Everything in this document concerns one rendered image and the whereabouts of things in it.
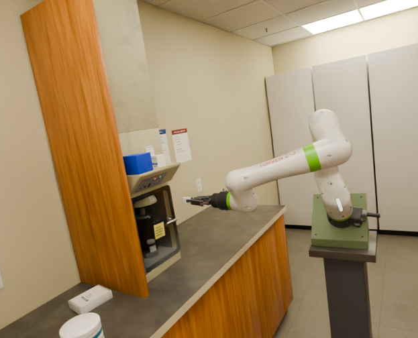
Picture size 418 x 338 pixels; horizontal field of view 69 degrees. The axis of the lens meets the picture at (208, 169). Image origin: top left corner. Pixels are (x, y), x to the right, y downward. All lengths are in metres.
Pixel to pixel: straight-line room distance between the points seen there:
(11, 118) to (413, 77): 3.73
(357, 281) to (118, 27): 1.78
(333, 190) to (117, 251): 1.10
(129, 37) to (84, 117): 0.48
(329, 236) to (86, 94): 1.41
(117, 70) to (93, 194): 0.61
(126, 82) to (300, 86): 2.97
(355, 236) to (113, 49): 1.53
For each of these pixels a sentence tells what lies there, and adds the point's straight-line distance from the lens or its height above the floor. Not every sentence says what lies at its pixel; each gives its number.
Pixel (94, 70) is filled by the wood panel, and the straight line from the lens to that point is 1.43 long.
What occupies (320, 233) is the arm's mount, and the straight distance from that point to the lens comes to 1.83.
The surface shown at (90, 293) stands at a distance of 1.68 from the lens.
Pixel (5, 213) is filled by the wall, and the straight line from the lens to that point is 1.71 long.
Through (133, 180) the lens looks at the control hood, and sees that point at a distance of 1.46.
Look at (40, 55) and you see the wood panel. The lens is 1.75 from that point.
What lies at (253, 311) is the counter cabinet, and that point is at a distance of 2.19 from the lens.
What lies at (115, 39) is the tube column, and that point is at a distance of 1.64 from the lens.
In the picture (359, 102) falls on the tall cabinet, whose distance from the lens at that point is 4.11.
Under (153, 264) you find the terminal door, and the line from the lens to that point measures 1.68.
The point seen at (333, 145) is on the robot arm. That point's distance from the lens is 1.29.
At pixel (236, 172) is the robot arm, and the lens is 1.33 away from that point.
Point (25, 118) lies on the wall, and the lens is 1.77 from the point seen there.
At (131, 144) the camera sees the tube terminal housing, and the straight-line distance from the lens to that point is 1.56.
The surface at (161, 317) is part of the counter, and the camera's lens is 1.41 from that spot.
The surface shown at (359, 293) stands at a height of 0.69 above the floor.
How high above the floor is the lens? 1.70
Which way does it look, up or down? 9 degrees down
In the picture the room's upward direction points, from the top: 9 degrees counter-clockwise
